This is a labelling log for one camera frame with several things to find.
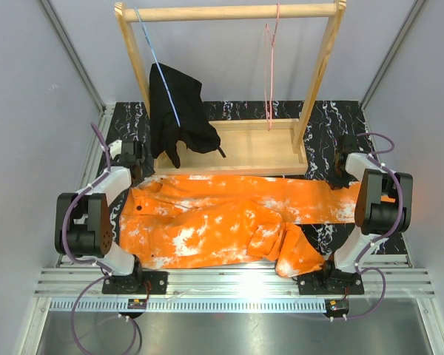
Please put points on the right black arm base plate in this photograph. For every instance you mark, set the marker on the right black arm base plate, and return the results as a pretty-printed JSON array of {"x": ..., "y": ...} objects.
[{"x": 313, "y": 284}]

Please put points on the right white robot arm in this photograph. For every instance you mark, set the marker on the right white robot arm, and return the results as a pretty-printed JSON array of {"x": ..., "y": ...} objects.
[{"x": 383, "y": 208}]

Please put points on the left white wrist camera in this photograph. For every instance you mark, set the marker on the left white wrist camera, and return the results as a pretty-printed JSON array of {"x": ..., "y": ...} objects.
[{"x": 114, "y": 149}]

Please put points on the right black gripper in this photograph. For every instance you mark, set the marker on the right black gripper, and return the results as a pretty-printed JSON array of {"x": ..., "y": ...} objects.
[{"x": 337, "y": 183}]

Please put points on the black garment on hanger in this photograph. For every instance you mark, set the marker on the black garment on hanger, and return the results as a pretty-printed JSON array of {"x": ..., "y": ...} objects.
[{"x": 196, "y": 131}]

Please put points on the pink wire hanger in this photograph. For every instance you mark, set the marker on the pink wire hanger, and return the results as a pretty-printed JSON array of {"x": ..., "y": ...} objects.
[{"x": 269, "y": 68}]

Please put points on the blue wire hanger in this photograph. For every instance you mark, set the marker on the blue wire hanger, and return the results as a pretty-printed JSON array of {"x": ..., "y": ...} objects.
[{"x": 157, "y": 63}]

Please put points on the orange tie-dye trousers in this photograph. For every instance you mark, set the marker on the orange tie-dye trousers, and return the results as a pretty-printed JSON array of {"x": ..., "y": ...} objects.
[{"x": 197, "y": 221}]

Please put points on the black marble pattern mat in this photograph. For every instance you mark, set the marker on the black marble pattern mat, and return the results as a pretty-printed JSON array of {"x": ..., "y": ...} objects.
[{"x": 329, "y": 120}]

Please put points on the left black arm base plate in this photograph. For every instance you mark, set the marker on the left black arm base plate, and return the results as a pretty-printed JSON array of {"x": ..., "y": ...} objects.
[{"x": 152, "y": 282}]

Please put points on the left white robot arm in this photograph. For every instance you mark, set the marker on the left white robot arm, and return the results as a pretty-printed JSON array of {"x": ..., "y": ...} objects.
[{"x": 83, "y": 229}]

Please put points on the aluminium frame rail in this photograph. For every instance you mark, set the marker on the aluminium frame rail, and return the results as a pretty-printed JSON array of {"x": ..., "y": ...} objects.
[{"x": 242, "y": 288}]

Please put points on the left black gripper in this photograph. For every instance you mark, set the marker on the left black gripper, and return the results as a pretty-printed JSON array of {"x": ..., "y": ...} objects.
[{"x": 146, "y": 170}]

